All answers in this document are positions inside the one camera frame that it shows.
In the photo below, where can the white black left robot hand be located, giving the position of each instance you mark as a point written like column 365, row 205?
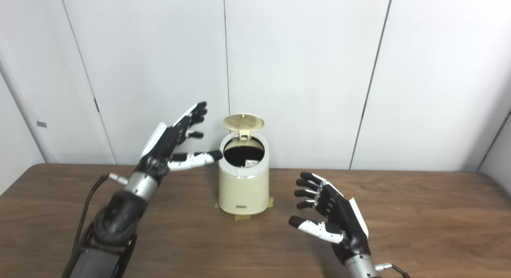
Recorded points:
column 167, row 144

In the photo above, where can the round cream bin lid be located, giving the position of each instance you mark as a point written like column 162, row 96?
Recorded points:
column 244, row 121

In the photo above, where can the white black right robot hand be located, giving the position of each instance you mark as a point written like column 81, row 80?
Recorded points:
column 343, row 220

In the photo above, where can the cream-colored bin body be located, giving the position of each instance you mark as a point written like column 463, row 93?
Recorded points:
column 243, row 190

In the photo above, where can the small grey wall label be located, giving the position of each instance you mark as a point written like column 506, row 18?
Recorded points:
column 41, row 124

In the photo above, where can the white green milk carton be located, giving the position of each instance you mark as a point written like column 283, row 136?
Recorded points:
column 251, row 163

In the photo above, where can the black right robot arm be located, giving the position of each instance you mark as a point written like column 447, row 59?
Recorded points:
column 361, row 268

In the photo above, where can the black wall panel clip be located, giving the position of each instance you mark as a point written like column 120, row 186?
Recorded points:
column 96, row 105

